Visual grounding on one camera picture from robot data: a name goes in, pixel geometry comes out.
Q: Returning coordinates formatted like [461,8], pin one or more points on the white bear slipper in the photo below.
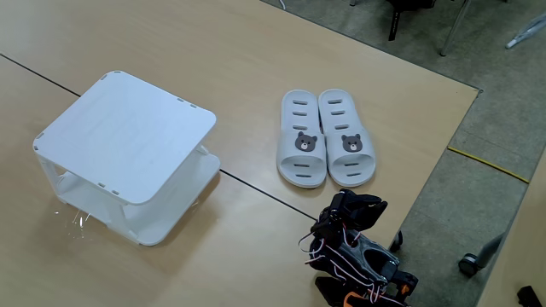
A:
[350,160]
[300,160]

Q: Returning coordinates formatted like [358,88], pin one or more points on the white plastic box shelf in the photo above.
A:
[128,128]

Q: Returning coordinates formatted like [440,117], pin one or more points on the black table caster wheel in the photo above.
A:
[396,242]

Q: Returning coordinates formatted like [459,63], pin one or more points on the grey caster wheel leg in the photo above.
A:
[469,264]

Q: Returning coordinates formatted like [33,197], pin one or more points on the black floor object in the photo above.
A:
[529,296]

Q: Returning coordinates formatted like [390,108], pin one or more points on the metal chair leg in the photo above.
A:
[454,30]

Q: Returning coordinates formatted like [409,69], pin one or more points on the black chair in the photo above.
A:
[405,8]

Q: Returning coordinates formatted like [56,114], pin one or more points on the grey folded umbrella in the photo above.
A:
[526,32]

